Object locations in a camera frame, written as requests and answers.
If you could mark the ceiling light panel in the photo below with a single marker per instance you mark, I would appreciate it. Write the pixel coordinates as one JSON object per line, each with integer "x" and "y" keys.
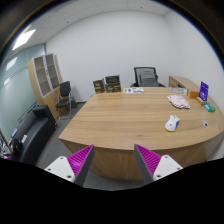
{"x": 23, "y": 38}

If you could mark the wooden glass-door cabinet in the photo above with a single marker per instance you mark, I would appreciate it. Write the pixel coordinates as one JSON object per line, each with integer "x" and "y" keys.
{"x": 45, "y": 80}

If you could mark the black mesh office chair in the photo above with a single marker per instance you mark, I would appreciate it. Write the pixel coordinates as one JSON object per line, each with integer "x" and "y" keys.
{"x": 146, "y": 77}

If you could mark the white green flat box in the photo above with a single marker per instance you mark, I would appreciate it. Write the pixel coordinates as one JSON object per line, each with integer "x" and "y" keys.
{"x": 133, "y": 90}

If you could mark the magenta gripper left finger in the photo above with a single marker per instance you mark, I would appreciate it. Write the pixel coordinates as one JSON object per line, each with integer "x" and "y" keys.
{"x": 73, "y": 168}

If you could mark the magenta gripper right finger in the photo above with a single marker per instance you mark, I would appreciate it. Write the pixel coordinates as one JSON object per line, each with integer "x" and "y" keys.
{"x": 153, "y": 166}

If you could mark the large wooden desk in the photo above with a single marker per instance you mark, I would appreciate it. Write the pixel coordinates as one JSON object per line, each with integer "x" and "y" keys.
{"x": 114, "y": 122}

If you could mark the black leather sofa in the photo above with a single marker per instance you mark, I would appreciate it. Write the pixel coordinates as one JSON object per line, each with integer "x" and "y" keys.
{"x": 32, "y": 135}

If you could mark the small wooden holder block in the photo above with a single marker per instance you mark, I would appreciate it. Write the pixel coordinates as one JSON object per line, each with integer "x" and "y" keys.
{"x": 192, "y": 93}

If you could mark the small white blue item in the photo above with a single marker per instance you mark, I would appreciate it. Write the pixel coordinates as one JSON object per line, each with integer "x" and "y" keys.
{"x": 205, "y": 123}

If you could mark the low wooden side cabinet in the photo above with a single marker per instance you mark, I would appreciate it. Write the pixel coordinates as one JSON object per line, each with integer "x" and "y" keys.
{"x": 182, "y": 82}

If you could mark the black visitor chair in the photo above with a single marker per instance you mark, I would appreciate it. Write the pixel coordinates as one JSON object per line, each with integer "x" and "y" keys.
{"x": 64, "y": 98}

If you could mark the green blue small packet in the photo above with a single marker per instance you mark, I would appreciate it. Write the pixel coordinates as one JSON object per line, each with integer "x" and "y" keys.
{"x": 209, "y": 107}

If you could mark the small brown box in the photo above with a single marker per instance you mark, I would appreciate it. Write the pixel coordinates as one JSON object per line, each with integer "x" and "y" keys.
{"x": 99, "y": 85}

